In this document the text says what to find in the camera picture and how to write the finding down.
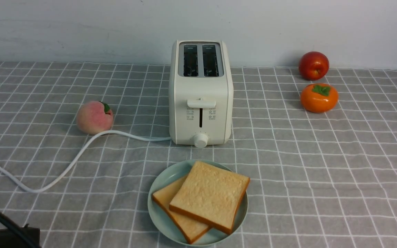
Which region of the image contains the toast slice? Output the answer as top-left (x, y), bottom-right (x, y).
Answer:
top-left (169, 161), bottom-right (250, 235)
top-left (152, 174), bottom-right (211, 244)

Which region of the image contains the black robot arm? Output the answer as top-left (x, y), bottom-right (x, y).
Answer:
top-left (0, 225), bottom-right (41, 248)

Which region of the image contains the white two-slot toaster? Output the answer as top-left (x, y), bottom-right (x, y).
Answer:
top-left (168, 40), bottom-right (234, 148)

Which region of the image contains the light green round plate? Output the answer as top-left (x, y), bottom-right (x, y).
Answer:
top-left (147, 159), bottom-right (250, 247)

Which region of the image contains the pink peach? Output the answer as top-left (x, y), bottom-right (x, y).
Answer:
top-left (76, 101), bottom-right (114, 135)

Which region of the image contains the orange persimmon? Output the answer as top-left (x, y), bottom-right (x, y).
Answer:
top-left (300, 83), bottom-right (339, 113)

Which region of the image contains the red apple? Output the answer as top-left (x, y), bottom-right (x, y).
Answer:
top-left (299, 51), bottom-right (330, 81)

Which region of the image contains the grey checked tablecloth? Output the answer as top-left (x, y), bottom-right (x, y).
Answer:
top-left (0, 61), bottom-right (397, 248)

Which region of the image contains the white power cord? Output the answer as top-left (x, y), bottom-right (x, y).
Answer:
top-left (0, 130), bottom-right (172, 193)

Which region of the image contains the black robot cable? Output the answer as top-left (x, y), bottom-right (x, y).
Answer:
top-left (0, 198), bottom-right (39, 248)

